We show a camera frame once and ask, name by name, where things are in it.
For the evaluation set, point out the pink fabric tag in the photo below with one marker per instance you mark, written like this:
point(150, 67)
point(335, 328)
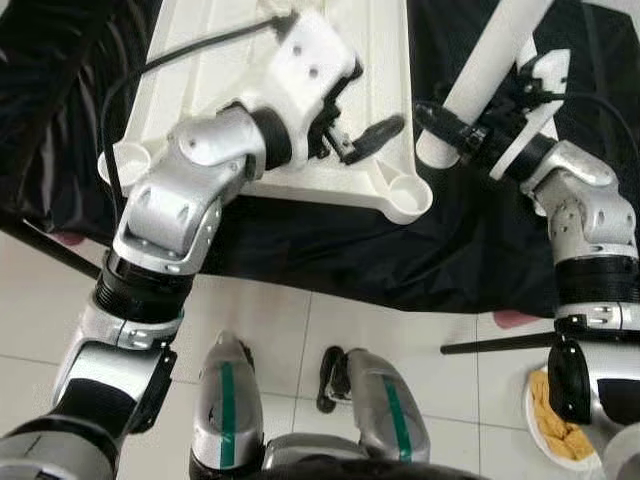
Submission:
point(512, 318)

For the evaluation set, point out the silver robot leg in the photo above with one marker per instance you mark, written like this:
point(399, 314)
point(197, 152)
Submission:
point(375, 400)
point(243, 400)

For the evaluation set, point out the white plastic table top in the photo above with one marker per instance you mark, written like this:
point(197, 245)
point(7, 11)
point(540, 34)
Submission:
point(385, 60)

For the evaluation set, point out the silver left robot leg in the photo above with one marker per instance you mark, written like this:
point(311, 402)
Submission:
point(243, 400)

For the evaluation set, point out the white plastic table leg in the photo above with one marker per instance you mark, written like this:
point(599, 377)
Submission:
point(490, 60)

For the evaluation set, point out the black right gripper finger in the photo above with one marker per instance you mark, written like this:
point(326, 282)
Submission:
point(442, 122)
point(528, 82)

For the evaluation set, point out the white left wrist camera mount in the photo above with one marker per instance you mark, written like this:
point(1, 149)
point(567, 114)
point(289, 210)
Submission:
point(305, 60)

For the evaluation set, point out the black metal table leg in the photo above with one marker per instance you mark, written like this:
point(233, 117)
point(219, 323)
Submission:
point(50, 250)
point(490, 346)

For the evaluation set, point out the silver right robot leg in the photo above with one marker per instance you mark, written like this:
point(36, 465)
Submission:
point(375, 400)

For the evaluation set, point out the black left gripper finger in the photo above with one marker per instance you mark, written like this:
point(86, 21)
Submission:
point(355, 73)
point(378, 135)

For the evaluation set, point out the white pedestal fan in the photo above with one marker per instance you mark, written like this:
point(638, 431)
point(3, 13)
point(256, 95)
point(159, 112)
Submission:
point(527, 410)

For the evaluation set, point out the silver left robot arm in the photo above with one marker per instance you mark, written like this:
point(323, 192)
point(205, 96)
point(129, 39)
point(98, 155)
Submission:
point(180, 190)

